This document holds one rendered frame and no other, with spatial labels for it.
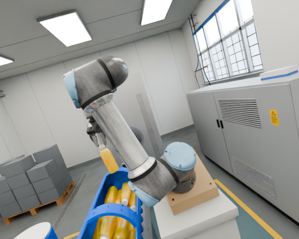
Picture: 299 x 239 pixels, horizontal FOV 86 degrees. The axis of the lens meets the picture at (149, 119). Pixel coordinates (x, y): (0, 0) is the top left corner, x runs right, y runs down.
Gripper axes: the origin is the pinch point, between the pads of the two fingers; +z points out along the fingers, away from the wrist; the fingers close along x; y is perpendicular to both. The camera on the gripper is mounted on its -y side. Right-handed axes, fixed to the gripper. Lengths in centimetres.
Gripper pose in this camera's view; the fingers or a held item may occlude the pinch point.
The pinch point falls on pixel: (101, 145)
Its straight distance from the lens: 109.1
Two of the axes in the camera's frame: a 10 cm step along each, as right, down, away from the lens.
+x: -9.5, 3.0, -0.2
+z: 3.0, 9.4, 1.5
